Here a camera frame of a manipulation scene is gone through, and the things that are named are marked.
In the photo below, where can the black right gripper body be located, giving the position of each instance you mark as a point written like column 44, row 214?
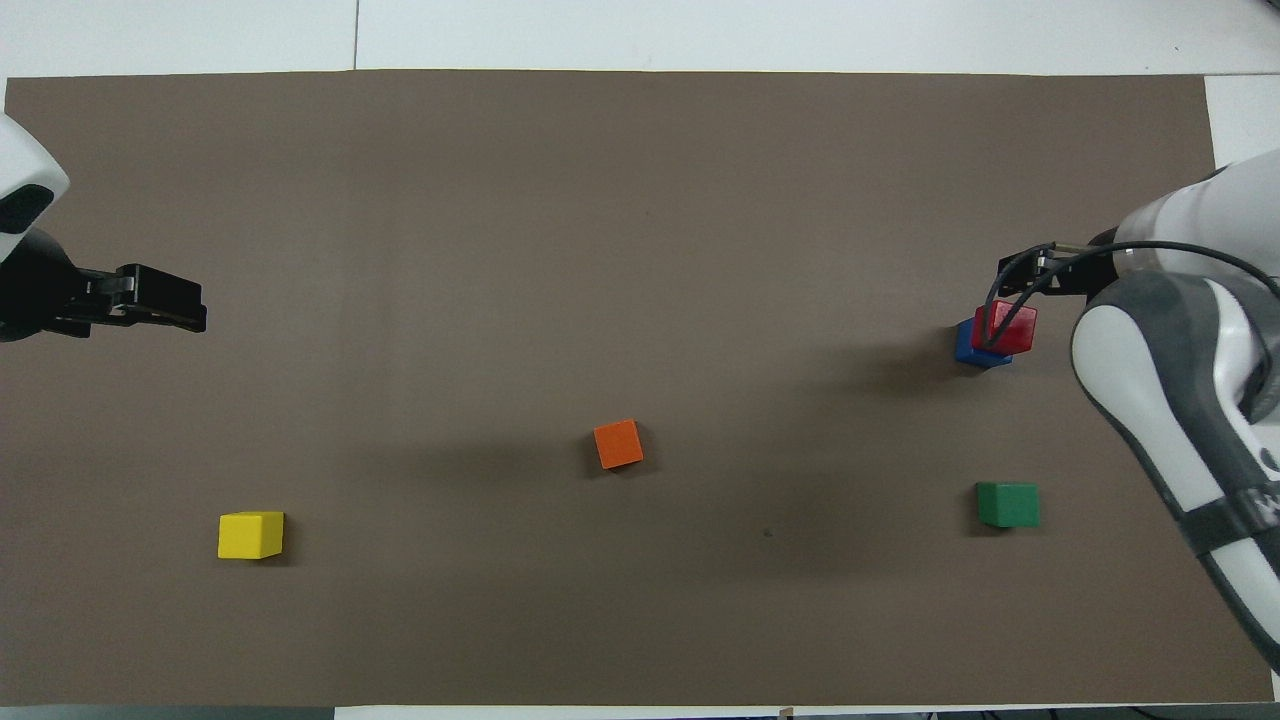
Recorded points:
column 1080, row 268

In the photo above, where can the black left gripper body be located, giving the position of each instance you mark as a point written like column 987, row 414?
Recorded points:
column 40, row 295

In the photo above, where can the red wooden block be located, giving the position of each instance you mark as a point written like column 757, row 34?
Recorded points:
column 1010, row 328

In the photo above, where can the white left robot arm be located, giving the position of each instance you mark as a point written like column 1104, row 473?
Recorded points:
column 20, row 160

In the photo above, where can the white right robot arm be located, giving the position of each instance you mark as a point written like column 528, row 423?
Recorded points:
column 1130, row 370

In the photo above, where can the blue wooden block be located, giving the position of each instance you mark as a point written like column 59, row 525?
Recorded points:
column 968, row 352

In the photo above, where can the green wooden block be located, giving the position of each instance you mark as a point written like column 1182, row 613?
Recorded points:
column 1008, row 505

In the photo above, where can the yellow wooden block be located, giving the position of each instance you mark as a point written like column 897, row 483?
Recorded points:
column 250, row 535

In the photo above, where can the orange wooden block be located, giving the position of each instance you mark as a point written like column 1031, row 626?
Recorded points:
column 618, row 444

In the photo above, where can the brown table mat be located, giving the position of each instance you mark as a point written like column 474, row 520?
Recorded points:
column 640, row 250

